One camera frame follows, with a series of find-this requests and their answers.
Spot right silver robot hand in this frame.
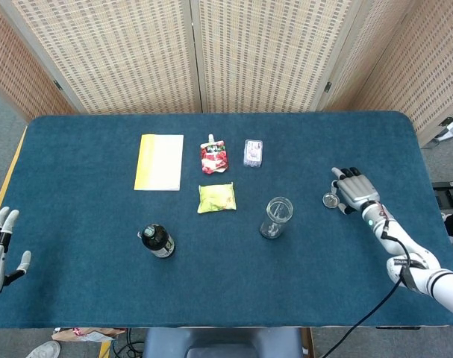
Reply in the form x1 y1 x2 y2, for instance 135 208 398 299
330 166 382 216

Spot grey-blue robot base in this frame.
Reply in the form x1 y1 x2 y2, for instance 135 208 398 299
142 327 305 358

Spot tall clear glass cup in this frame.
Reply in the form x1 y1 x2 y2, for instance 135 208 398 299
258 196 295 239

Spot dark glass bottle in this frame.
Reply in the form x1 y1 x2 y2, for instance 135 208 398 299
137 223 176 259

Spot black equipment case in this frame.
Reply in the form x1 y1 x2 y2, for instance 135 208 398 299
431 180 453 208

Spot small blue white packet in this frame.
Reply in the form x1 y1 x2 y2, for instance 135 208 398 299
242 139 264 169

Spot blue table cloth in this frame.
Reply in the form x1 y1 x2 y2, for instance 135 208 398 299
0 110 453 330

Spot woven bamboo screen panel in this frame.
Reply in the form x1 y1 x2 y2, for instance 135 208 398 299
190 0 361 114
0 0 78 122
317 0 453 146
0 0 204 115

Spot yellow-green snack packet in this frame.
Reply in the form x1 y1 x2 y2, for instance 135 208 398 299
196 181 237 215

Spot red drink pouch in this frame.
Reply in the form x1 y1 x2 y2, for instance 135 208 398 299
199 134 229 175

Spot yellow and white notebook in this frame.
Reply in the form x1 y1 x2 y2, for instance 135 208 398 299
134 134 184 192

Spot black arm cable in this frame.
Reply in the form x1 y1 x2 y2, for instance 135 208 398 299
322 219 413 358

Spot black floor cables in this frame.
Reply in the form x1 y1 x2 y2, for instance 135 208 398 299
112 327 147 358

